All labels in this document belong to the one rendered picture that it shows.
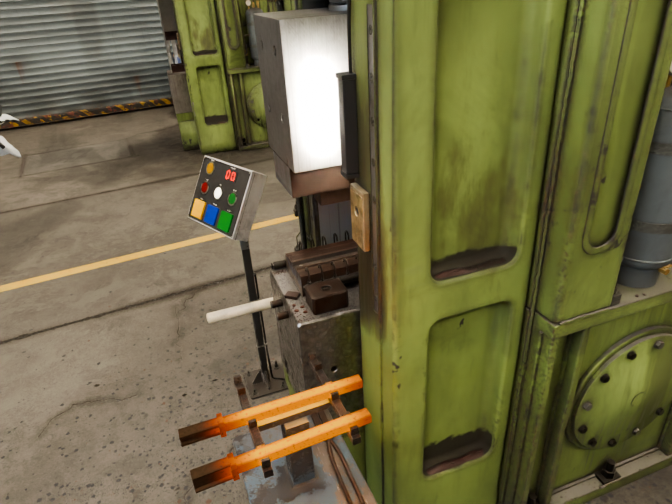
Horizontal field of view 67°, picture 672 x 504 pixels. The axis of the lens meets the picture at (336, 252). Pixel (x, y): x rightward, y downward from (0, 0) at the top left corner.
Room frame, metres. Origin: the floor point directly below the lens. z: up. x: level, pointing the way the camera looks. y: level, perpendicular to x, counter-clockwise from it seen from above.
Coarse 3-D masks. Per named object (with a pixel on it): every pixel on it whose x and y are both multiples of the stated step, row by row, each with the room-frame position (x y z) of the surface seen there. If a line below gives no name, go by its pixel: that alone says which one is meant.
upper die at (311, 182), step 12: (276, 156) 1.57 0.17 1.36; (276, 168) 1.58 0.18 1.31; (288, 168) 1.43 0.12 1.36; (324, 168) 1.45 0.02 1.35; (336, 168) 1.47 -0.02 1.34; (288, 180) 1.44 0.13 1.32; (300, 180) 1.43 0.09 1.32; (312, 180) 1.44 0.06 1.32; (324, 180) 1.45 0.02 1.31; (336, 180) 1.46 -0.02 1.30; (348, 180) 1.48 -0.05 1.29; (288, 192) 1.46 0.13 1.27; (300, 192) 1.43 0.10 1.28; (312, 192) 1.44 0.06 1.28
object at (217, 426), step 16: (336, 384) 0.96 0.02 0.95; (352, 384) 0.96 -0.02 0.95; (288, 400) 0.92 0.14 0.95; (304, 400) 0.92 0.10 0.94; (320, 400) 0.93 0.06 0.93; (224, 416) 0.88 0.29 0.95; (240, 416) 0.88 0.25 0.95; (256, 416) 0.88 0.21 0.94; (272, 416) 0.89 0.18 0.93; (192, 432) 0.83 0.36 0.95; (208, 432) 0.85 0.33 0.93; (224, 432) 0.84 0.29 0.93
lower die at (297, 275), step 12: (348, 240) 1.68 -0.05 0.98; (300, 252) 1.61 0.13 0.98; (312, 252) 1.59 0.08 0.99; (324, 252) 1.58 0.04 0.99; (288, 264) 1.57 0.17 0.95; (312, 264) 1.48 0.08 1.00; (324, 264) 1.49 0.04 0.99; (336, 264) 1.49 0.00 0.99; (348, 264) 1.48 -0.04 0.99; (300, 276) 1.42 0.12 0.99; (312, 276) 1.43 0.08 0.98; (324, 276) 1.45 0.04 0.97; (300, 288) 1.44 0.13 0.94
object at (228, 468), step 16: (352, 416) 0.86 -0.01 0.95; (368, 416) 0.85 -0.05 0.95; (304, 432) 0.82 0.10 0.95; (320, 432) 0.81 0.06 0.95; (336, 432) 0.82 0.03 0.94; (272, 448) 0.78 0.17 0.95; (288, 448) 0.78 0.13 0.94; (208, 464) 0.74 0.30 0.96; (224, 464) 0.74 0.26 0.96; (240, 464) 0.74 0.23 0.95; (256, 464) 0.75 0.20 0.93; (192, 480) 0.70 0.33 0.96; (208, 480) 0.72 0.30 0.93; (224, 480) 0.73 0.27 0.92
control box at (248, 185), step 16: (208, 160) 2.10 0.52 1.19; (208, 176) 2.05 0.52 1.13; (224, 176) 1.98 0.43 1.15; (240, 176) 1.92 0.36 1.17; (256, 176) 1.90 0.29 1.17; (208, 192) 2.01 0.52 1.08; (224, 192) 1.94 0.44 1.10; (240, 192) 1.88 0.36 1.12; (256, 192) 1.89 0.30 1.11; (192, 208) 2.03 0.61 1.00; (224, 208) 1.90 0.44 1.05; (240, 208) 1.84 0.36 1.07; (256, 208) 1.88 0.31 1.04; (208, 224) 1.92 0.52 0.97; (240, 224) 1.82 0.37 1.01; (240, 240) 1.82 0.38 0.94
